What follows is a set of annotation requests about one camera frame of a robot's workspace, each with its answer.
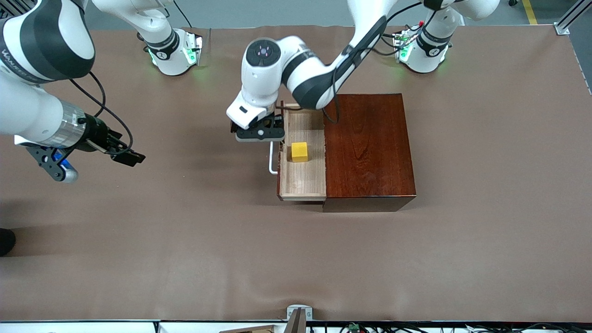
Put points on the brown table cover cloth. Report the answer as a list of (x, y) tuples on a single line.
[(185, 254)]

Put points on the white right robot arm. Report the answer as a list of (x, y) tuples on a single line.
[(27, 106)]

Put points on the black rounded object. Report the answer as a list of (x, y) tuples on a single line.
[(5, 241)]

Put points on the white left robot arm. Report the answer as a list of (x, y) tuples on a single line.
[(263, 88)]

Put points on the dark brown wooden cabinet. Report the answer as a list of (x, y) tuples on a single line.
[(370, 157)]

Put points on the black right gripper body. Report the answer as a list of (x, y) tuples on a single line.
[(98, 135)]

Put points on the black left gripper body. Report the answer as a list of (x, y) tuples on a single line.
[(273, 123)]

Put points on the right base connector plate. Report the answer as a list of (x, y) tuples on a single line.
[(193, 48)]

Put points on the yellow cube block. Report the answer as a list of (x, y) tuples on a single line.
[(299, 151)]

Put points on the light brown board piece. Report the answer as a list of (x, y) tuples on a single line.
[(249, 329)]

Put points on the single aluminium frame profile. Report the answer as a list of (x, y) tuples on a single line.
[(571, 16)]

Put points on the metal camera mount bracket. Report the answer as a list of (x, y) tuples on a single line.
[(299, 315)]

